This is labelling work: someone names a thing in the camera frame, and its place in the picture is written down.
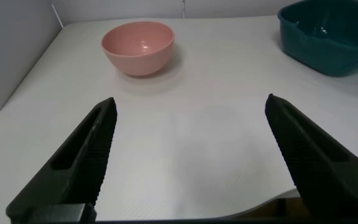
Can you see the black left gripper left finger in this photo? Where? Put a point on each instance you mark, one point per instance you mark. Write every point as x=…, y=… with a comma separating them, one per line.
x=79, y=168

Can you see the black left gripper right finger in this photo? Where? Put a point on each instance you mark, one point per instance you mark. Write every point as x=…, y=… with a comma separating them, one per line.
x=322, y=171

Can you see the pink round bowl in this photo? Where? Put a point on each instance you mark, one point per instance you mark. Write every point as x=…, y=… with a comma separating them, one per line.
x=138, y=62

